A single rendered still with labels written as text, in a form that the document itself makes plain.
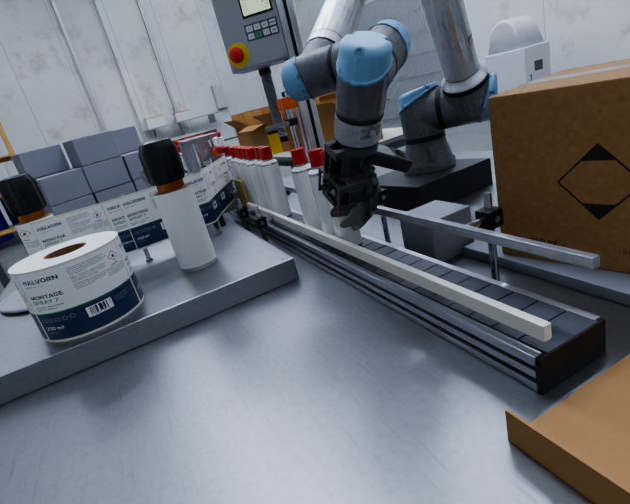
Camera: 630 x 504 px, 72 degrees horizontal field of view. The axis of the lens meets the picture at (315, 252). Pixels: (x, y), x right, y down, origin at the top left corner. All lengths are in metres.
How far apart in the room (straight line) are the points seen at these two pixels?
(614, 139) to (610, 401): 0.34
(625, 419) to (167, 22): 13.39
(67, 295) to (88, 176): 4.40
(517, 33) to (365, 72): 7.13
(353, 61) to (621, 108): 0.34
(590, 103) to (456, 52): 0.52
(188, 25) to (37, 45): 3.71
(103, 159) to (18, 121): 7.66
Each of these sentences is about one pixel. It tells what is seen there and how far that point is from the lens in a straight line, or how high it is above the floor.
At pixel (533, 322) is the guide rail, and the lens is 0.52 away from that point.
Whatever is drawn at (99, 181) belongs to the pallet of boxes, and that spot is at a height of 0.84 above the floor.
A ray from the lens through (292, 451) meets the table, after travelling 0.54.
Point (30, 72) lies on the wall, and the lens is 12.97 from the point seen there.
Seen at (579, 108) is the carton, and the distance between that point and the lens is 0.71.
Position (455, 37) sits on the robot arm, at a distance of 1.15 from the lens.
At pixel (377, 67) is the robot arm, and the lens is 0.64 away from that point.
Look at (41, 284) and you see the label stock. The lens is 0.91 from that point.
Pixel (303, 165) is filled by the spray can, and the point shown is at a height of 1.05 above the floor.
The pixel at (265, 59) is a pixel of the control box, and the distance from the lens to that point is 1.25.
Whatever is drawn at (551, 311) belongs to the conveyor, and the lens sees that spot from 0.61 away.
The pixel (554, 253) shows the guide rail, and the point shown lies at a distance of 0.57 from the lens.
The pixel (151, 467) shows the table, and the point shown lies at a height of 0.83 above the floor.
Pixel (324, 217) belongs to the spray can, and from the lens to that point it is 0.91.
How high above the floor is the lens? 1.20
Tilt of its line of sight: 20 degrees down
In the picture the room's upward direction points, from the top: 15 degrees counter-clockwise
